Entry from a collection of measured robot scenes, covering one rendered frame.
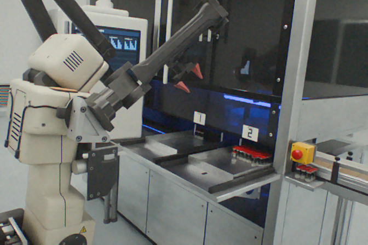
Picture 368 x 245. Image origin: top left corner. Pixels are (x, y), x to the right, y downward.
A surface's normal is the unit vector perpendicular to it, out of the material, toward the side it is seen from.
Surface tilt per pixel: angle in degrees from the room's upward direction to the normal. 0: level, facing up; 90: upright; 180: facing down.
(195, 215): 90
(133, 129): 90
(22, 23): 90
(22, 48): 90
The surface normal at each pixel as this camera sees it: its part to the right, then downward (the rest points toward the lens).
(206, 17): 0.15, 0.01
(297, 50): -0.75, 0.05
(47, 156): 0.68, 0.18
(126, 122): 0.50, 0.18
